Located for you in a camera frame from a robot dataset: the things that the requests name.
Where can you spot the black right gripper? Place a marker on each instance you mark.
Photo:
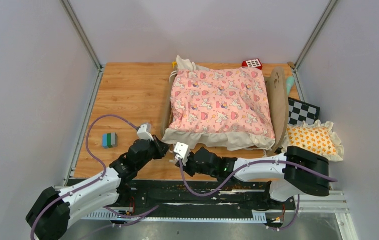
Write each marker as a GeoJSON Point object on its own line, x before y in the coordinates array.
{"type": "Point", "coordinates": [187, 167]}

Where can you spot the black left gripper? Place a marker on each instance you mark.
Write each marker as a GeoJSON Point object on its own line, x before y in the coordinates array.
{"type": "Point", "coordinates": [162, 147]}

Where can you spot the wooden striped pet bed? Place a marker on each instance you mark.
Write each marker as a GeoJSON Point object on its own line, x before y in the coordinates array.
{"type": "Point", "coordinates": [279, 99]}

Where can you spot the orange duck print pillow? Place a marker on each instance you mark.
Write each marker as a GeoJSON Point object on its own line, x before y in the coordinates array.
{"type": "Point", "coordinates": [318, 138]}

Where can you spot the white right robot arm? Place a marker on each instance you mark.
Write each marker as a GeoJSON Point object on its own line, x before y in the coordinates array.
{"type": "Point", "coordinates": [294, 172]}

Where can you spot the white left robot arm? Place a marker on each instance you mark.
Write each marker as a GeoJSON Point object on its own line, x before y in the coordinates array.
{"type": "Point", "coordinates": [55, 211]}

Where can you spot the blue green grey block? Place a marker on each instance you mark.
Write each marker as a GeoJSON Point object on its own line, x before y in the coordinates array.
{"type": "Point", "coordinates": [110, 140]}

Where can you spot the black and silver chessboard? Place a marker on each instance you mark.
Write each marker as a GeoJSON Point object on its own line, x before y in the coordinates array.
{"type": "Point", "coordinates": [301, 112]}

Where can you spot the red white grid block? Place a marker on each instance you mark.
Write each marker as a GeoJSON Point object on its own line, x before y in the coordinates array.
{"type": "Point", "coordinates": [253, 63]}

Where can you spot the mint green massager wand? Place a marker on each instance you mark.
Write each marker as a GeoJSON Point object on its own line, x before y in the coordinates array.
{"type": "Point", "coordinates": [290, 81]}

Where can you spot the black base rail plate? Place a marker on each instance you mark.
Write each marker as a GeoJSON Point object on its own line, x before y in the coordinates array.
{"type": "Point", "coordinates": [236, 200]}

